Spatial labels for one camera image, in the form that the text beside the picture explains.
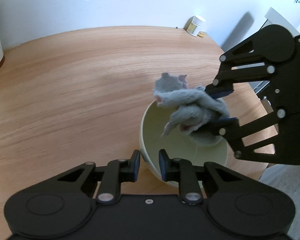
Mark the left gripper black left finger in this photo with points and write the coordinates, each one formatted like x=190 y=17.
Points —
x=113 y=175

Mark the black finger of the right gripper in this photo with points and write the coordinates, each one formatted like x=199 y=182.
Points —
x=233 y=133
x=223 y=83

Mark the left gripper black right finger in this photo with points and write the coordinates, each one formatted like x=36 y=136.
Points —
x=183 y=172

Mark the pale green ceramic bowl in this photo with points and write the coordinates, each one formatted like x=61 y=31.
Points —
x=176 y=144

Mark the grey pink microfibre cloth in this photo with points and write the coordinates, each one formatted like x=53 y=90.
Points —
x=193 y=108

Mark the white grey appliance cabinet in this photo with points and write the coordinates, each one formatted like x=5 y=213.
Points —
x=273 y=43

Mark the white pill jar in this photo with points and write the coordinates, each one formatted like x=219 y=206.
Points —
x=196 y=25

